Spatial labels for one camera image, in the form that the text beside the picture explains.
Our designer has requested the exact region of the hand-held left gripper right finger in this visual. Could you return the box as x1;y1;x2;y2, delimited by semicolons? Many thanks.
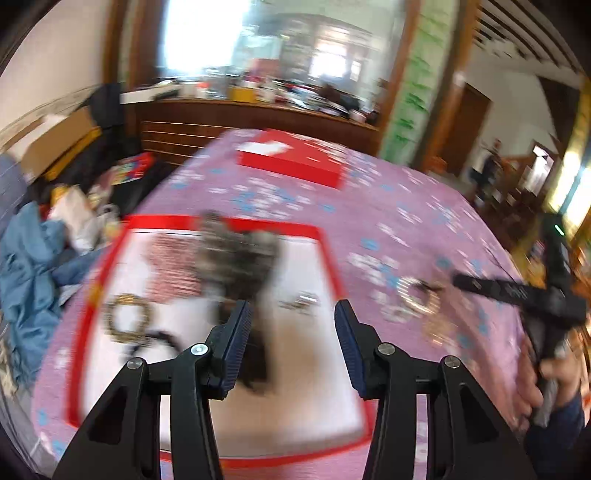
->
335;299;539;480

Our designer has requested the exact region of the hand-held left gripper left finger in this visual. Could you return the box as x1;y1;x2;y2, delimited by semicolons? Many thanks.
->
53;299;254;480

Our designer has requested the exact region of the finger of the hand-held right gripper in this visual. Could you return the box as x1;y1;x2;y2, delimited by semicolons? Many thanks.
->
452;274;551;309

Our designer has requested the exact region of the red box with white inside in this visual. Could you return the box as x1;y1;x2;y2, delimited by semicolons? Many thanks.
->
68;213;370;468

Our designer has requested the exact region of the black hair band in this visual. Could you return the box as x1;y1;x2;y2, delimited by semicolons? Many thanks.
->
124;329;182;357

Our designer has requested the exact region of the large white pearl bracelet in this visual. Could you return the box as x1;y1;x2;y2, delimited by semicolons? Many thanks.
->
396;276;441;317

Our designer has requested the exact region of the red plaid scrunchie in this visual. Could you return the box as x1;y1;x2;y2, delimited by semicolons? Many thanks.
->
144;234;209;297

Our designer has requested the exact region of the leopard print scrunchie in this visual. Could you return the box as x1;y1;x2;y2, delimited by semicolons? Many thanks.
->
105;294;154;346

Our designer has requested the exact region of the person's right hand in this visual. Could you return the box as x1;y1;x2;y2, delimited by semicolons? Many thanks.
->
516;332;585;421

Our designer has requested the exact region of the clear hair claw clip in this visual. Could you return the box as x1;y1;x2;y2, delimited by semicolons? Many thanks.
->
422;318;460;344

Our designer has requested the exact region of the wooden stair railing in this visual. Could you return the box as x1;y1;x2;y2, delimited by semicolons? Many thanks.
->
499;151;560;232

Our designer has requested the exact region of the dark hanging jacket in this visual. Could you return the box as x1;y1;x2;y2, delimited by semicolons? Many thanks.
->
475;140;503;195

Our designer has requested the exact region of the purple floral tablecloth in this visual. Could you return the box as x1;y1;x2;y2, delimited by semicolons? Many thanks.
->
32;128;539;480

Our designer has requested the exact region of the wooden door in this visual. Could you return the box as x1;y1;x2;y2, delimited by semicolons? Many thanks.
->
441;87;491;177

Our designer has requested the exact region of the red box lid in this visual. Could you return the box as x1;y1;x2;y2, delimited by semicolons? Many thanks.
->
237;129;348;189

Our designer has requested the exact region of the white plastic bag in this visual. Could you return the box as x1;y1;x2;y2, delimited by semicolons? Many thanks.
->
47;184;122;252

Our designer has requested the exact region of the colourful printed box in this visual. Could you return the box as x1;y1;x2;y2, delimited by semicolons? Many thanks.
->
112;154;154;186

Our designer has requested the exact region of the blue cloth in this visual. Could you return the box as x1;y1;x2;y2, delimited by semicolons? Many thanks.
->
0;202;105;385

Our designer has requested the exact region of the wooden cabinet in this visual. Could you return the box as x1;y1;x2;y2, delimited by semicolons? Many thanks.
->
120;98;385;168

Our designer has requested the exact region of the cardboard box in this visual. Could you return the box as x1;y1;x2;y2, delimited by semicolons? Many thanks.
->
21;107;103;182

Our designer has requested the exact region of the bamboo wall poster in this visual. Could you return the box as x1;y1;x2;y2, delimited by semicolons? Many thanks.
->
379;0;462;158

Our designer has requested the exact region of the large wall mirror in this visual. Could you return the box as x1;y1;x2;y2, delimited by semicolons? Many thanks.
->
161;0;408;118

